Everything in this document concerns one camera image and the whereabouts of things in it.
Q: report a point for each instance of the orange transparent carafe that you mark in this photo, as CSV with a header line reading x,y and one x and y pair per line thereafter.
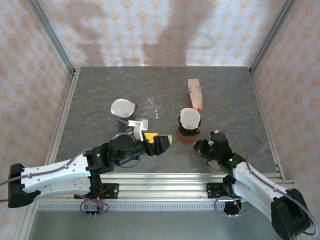
x,y
186,139

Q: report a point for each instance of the clear transparent dripper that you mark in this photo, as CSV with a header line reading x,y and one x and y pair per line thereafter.
x,y
117,135

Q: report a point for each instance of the dark green transparent dripper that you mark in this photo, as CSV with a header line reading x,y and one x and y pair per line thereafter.
x,y
186,131

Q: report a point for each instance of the clear transparent carafe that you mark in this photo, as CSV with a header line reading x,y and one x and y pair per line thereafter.
x,y
152,110

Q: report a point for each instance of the grey transparent dripper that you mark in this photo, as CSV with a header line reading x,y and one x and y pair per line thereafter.
x,y
132,116

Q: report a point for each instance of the white paper coffee filter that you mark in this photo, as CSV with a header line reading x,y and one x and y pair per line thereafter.
x,y
190,118
122,108

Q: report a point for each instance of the white orange filter pack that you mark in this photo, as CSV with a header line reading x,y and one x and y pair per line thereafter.
x,y
196,100

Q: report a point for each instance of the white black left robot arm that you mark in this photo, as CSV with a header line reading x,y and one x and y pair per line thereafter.
x,y
55,175

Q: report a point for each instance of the wide aluminium extrusion beam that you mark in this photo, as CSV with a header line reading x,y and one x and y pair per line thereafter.
x,y
162,190

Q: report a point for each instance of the narrow aluminium extrusion rail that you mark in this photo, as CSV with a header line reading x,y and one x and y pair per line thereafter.
x,y
162,175

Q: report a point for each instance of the aluminium table edge rail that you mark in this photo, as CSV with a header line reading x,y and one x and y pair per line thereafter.
x,y
68,100
262,110

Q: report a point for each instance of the aluminium frame post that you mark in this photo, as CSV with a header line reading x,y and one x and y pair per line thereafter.
x,y
52,35
272,35

